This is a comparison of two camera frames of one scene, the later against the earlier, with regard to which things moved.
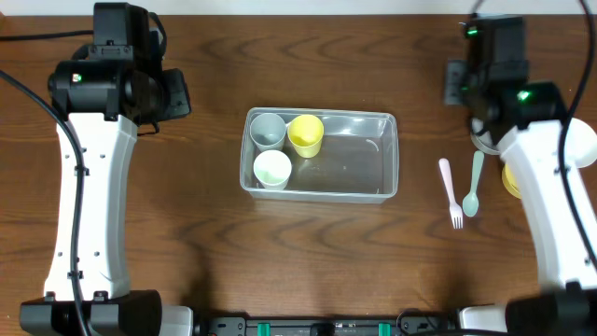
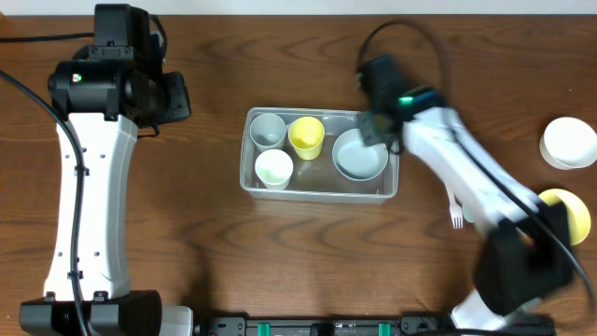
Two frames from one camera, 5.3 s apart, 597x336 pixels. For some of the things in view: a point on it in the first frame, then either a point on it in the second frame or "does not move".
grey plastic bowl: x=483 y=141 to x=356 y=161
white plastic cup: x=272 y=169 does not move
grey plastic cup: x=267 y=132 does not move
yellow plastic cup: x=305 y=133 does not move
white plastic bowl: x=580 y=146 does not move
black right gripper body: x=453 y=83 to x=370 y=129
